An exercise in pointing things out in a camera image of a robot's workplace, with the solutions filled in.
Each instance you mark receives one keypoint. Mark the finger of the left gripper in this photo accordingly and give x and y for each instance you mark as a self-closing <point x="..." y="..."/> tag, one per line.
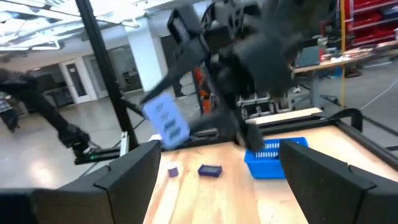
<point x="177" y="71"/>
<point x="224" y="124"/>

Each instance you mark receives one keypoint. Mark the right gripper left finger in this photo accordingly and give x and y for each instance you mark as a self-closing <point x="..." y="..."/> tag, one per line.
<point x="124" y="193"/>

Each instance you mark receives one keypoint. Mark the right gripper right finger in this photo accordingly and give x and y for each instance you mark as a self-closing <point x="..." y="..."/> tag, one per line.
<point x="317" y="193"/>

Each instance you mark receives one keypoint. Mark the purple digital thermometer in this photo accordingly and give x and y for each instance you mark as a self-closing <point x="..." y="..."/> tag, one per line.
<point x="210" y="170"/>

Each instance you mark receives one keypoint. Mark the light blue box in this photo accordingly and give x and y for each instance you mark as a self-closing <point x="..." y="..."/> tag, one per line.
<point x="166" y="121"/>

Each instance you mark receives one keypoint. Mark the small white cube charger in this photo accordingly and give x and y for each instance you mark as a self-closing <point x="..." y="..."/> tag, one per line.
<point x="173" y="171"/>

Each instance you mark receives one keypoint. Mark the white square column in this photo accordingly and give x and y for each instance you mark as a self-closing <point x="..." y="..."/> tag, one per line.
<point x="146" y="56"/>

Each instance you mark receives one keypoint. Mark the grey case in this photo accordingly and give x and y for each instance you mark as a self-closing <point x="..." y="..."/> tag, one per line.
<point x="308" y="56"/>

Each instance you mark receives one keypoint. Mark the blue plastic basket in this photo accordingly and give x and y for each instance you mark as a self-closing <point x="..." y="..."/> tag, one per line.
<point x="264" y="165"/>

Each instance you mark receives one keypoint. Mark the wooden work table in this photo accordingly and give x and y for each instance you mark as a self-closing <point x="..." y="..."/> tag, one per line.
<point x="335" y="62"/>

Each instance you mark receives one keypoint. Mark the white door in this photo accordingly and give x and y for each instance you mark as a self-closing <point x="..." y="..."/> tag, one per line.
<point x="77" y="81"/>

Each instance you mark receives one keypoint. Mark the shelf with red bins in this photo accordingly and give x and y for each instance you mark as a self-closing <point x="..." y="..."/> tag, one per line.
<point x="373" y="18"/>

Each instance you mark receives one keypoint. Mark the black aluminium table frame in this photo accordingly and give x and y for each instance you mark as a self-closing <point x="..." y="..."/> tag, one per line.
<point x="106" y="68"/>

